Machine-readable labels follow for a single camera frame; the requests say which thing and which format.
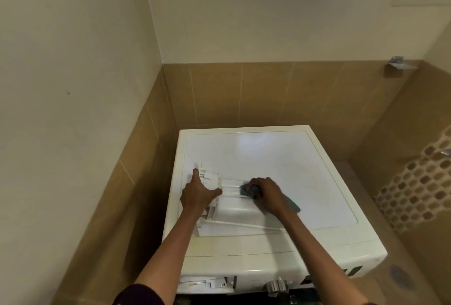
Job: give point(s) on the person's left hand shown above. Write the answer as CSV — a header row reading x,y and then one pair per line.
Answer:
x,y
197,195

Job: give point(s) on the person's right hand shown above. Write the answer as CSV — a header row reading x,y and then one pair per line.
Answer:
x,y
273,199

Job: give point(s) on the blue cloth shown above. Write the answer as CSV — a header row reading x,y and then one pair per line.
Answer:
x,y
292,204

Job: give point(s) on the white detergent drawer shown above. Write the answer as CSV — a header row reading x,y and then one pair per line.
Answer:
x,y
239,213

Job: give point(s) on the white washing machine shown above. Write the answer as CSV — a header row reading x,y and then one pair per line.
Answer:
x,y
317,174

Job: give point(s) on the person's left forearm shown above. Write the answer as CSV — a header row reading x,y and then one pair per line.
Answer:
x,y
169,259

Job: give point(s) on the person's right forearm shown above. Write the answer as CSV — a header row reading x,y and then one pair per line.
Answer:
x,y
324,262

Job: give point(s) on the person's dark patterned left sleeve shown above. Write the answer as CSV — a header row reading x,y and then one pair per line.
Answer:
x,y
137,296

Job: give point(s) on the silver control knob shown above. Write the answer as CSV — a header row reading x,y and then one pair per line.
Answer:
x,y
277,288

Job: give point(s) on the black display panel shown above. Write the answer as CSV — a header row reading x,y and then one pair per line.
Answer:
x,y
353,272

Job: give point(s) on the round metal floor drain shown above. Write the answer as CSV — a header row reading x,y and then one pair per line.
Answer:
x,y
401,276

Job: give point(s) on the grey wall shelf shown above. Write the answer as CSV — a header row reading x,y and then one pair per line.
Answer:
x,y
400,64

